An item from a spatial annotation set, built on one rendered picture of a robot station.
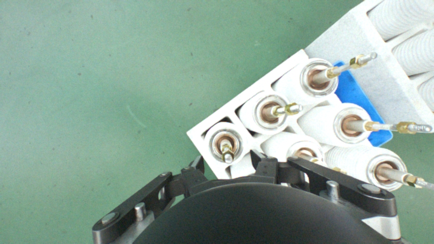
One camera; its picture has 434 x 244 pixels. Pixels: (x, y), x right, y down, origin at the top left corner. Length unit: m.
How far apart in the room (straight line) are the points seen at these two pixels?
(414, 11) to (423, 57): 0.11
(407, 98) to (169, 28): 0.81
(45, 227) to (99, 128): 0.53
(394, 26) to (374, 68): 0.09
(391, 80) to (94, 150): 1.06
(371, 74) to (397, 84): 0.06
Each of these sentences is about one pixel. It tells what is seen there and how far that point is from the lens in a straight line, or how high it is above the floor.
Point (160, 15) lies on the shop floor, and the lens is 0.72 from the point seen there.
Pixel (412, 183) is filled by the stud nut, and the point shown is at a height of 0.29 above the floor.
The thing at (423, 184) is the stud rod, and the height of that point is 0.30.
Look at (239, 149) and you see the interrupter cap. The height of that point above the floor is 0.25.
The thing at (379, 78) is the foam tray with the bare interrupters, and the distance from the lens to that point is 0.58.
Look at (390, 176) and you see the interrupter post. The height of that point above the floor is 0.27.
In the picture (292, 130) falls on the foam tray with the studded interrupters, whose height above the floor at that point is 0.17.
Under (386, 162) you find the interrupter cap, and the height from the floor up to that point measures 0.25.
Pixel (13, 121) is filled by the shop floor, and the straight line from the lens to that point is 1.07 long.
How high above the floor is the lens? 0.50
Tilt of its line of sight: 88 degrees down
